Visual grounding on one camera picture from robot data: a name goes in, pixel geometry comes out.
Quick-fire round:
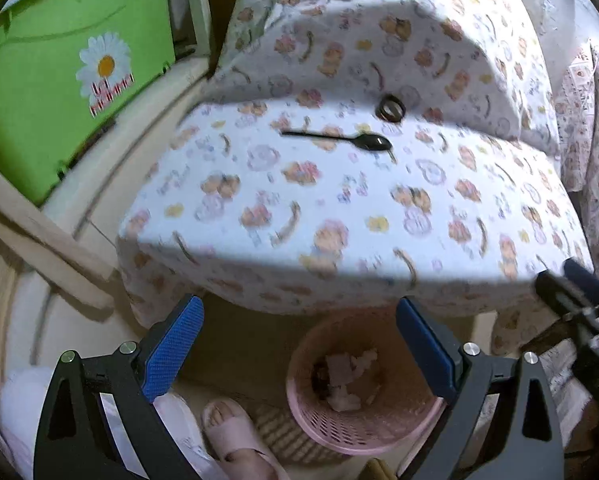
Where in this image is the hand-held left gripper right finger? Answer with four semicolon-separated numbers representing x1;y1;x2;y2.
396;297;565;480

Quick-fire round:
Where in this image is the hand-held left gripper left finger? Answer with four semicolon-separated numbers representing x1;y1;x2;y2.
34;294;205;480

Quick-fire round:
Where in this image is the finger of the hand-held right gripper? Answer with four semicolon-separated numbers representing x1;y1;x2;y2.
563;257;599;307
534;269;587;318

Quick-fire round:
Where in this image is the pink mesh waste basket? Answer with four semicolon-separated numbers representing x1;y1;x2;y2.
285;309;451;457

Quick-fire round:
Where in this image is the pink slipper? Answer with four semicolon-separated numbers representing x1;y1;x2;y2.
202;396;291;480

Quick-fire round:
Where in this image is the red patterned white cloth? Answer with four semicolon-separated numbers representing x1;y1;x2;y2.
549;41;599;288

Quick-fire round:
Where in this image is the person's foot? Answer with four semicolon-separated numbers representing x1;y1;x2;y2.
208;400;280;480

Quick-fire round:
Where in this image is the bear print blanket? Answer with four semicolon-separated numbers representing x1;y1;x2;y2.
116;0;596;358

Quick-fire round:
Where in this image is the black plastic spoon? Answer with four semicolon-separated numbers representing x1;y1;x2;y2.
282;130;393;152

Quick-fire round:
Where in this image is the green daisy storage box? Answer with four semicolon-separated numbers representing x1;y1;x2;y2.
0;0;177;208

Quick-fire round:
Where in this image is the beige wooden bed frame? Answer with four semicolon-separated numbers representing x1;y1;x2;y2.
0;0;221;461

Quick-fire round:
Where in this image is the black ring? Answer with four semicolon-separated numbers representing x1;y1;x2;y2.
377;93;407;124

